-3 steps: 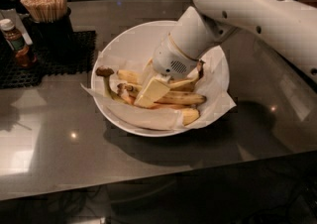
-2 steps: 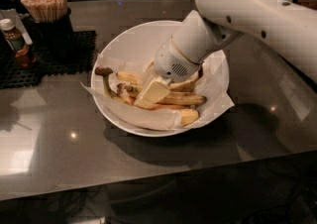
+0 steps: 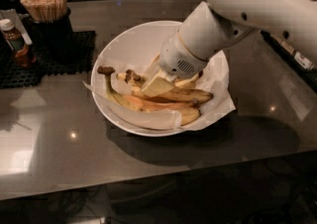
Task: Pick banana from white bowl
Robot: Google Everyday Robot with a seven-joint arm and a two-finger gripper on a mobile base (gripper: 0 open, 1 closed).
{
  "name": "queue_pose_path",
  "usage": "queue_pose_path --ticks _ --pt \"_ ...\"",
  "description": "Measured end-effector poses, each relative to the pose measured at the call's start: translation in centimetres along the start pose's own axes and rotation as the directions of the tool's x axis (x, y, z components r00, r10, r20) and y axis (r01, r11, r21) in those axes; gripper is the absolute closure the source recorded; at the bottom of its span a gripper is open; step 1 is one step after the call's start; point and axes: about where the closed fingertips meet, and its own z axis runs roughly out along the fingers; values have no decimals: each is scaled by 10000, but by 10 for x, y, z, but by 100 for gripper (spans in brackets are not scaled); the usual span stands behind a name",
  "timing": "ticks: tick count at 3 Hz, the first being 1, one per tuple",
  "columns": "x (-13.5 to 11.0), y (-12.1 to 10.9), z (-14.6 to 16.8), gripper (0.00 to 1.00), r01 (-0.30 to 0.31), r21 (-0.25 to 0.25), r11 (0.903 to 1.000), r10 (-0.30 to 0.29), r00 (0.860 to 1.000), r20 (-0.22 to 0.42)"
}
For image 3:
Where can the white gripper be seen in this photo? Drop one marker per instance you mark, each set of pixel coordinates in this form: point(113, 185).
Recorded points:
point(178, 58)

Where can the yellow banana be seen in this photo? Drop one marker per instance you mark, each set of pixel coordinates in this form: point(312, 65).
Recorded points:
point(176, 94)

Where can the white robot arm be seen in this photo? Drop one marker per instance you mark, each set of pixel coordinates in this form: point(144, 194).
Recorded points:
point(215, 25)

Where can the white bowl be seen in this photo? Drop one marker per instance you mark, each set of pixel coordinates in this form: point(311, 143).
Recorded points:
point(146, 38)

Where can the orange-tinted banana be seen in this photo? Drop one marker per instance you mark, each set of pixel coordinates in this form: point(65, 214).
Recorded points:
point(150, 106)

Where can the front banana with dark stem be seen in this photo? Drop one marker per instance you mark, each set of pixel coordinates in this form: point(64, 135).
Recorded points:
point(188, 115)

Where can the white paper liner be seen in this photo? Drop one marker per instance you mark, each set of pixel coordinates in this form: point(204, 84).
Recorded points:
point(215, 78)

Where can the black cup holder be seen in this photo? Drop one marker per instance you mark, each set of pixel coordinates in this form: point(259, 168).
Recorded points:
point(59, 39)

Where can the wooden stir sticks bundle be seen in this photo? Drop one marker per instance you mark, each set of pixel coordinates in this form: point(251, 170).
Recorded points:
point(45, 11)

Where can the brown sauce bottle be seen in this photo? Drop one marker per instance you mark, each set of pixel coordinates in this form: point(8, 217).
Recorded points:
point(22, 53)

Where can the black rubber mesh mat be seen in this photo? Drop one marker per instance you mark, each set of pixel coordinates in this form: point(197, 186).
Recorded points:
point(12, 76)

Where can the black wire condiment rack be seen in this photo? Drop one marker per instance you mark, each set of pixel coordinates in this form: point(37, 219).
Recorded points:
point(303, 66)

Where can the white flat utensil handle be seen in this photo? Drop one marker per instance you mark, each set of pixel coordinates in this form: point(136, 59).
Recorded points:
point(15, 18)

